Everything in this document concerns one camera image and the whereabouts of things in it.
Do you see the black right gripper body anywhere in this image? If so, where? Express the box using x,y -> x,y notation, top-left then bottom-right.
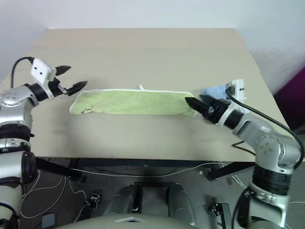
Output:
203,99 -> 231,125

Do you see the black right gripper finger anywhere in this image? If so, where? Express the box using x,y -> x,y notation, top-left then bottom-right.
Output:
185,96 -> 212,111
186,101 -> 208,118

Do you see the black table frame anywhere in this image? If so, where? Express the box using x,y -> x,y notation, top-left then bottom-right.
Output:
34,156 -> 257,182

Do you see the light blue cloth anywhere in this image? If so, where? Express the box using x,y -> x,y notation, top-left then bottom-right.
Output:
199,84 -> 249,113

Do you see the grey robot torso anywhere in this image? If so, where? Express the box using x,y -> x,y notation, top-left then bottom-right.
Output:
54,213 -> 199,229

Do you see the purple panel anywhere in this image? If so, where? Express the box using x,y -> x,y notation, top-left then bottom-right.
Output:
273,71 -> 305,131

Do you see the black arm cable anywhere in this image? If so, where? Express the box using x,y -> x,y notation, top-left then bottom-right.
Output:
10,56 -> 34,88
225,85 -> 305,170

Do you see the black metal floor clamp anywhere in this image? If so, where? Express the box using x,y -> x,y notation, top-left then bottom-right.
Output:
208,203 -> 221,218
89,192 -> 101,210

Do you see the thin white floor cable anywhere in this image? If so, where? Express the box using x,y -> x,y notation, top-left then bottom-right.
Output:
22,161 -> 253,219

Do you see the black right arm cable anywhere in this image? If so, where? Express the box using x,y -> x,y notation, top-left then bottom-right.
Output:
225,85 -> 305,170

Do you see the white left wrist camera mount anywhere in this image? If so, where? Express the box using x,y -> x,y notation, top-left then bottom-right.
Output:
30,58 -> 57,99

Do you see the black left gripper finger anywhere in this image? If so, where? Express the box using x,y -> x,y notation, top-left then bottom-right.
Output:
55,65 -> 72,77
67,81 -> 88,96

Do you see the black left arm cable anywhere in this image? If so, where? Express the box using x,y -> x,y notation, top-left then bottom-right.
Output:
10,56 -> 34,88

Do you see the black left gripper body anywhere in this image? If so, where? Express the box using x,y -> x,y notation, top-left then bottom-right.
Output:
48,77 -> 70,97

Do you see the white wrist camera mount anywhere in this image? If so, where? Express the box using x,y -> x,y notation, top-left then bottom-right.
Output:
30,58 -> 57,99
218,78 -> 246,127

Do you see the light green towel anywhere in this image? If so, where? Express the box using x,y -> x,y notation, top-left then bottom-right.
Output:
69,84 -> 198,118

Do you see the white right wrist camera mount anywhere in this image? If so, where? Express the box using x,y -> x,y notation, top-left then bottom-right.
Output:
218,78 -> 246,127

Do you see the dark grey rounded leg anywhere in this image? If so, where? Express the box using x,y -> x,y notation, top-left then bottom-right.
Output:
167,183 -> 199,226
103,185 -> 143,217

